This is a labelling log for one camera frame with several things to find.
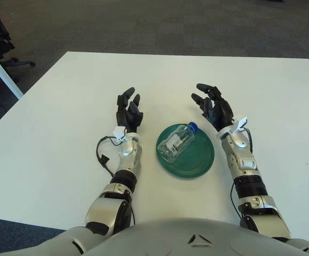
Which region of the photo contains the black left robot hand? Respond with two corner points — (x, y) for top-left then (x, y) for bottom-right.
(116, 86), (144, 134)

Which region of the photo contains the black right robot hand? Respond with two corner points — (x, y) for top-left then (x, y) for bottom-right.
(191, 83), (235, 132)

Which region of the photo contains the clear plastic bottle blue cap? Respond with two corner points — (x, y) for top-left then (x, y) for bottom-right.
(157, 122), (199, 163)

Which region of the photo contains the green round plate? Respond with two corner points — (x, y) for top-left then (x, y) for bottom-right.
(156, 123), (215, 179)

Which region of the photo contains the grey robot torso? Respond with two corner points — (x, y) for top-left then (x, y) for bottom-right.
(82, 217), (304, 256)

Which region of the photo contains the white desk with leg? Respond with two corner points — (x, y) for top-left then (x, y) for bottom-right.
(0, 39), (24, 100)

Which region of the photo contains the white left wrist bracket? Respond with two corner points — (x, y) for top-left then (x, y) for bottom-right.
(112, 126), (127, 141)

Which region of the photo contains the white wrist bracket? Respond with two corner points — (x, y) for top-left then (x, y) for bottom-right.
(112, 126), (127, 141)
(231, 114), (248, 131)

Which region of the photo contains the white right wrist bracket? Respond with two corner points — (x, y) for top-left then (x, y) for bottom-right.
(231, 114), (248, 131)

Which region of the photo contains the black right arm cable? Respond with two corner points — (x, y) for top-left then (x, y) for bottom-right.
(230, 127), (253, 214)

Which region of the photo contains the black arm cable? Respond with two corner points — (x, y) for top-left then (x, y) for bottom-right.
(96, 135), (136, 223)
(230, 127), (253, 214)

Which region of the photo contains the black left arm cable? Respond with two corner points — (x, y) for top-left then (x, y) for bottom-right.
(96, 135), (136, 223)

